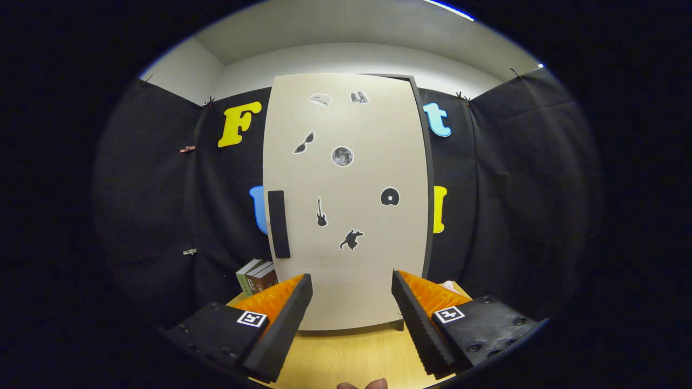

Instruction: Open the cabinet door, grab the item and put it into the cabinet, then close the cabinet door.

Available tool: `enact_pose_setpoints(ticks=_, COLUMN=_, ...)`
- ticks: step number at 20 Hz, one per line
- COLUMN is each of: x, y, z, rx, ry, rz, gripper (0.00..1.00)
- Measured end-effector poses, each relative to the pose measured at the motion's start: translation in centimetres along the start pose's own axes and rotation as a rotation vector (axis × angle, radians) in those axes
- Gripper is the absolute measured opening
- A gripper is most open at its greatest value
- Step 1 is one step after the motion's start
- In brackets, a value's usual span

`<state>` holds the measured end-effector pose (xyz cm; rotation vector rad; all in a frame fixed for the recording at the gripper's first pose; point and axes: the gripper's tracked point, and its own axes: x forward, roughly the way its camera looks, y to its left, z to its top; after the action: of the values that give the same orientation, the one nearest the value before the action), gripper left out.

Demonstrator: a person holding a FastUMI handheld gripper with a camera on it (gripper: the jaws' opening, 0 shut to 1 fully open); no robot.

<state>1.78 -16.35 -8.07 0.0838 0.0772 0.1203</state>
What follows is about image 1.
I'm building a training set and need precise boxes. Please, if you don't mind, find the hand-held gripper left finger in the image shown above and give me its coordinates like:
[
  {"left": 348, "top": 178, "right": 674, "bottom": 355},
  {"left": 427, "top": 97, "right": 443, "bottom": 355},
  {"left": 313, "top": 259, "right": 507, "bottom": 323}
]
[{"left": 161, "top": 273, "right": 314, "bottom": 383}]

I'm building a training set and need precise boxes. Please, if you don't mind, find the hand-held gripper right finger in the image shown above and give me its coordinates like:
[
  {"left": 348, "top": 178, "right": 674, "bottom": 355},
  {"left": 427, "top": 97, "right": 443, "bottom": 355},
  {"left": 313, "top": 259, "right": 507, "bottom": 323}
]
[{"left": 391, "top": 270, "right": 543, "bottom": 380}]

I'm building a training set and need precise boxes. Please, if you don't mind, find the black door handle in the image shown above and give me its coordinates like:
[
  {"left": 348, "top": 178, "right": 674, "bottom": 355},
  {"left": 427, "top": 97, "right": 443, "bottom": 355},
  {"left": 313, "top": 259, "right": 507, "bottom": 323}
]
[{"left": 268, "top": 190, "right": 291, "bottom": 259}]

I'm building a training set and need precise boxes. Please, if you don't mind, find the beige cabinet door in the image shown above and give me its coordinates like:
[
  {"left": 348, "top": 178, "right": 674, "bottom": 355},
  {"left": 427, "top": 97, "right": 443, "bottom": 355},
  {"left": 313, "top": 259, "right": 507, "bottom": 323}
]
[{"left": 263, "top": 73, "right": 431, "bottom": 331}]

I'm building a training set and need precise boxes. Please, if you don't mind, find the dark brown book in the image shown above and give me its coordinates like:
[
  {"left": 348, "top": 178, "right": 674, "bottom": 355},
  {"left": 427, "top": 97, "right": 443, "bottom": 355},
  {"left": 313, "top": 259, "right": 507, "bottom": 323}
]
[{"left": 251, "top": 265, "right": 280, "bottom": 293}]

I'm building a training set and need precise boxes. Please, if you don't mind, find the green book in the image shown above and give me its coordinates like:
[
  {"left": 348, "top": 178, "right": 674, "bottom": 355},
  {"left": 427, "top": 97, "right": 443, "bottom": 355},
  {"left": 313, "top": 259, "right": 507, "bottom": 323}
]
[{"left": 236, "top": 259, "right": 264, "bottom": 297}]

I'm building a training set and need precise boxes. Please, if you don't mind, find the grey cabinet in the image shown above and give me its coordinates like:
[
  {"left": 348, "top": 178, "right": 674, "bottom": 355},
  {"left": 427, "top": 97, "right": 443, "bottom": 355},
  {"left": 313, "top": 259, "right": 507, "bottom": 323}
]
[{"left": 373, "top": 73, "right": 436, "bottom": 332}]

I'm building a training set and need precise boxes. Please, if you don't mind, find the black backdrop cloth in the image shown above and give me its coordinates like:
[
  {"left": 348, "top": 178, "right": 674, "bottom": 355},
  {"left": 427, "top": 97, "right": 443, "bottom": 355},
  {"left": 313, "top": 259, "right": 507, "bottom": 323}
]
[{"left": 92, "top": 65, "right": 603, "bottom": 325}]

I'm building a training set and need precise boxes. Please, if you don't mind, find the long ceiling light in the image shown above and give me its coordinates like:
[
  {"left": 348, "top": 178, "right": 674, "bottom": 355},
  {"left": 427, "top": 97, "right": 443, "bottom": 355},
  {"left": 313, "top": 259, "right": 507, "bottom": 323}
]
[{"left": 422, "top": 0, "right": 475, "bottom": 22}]

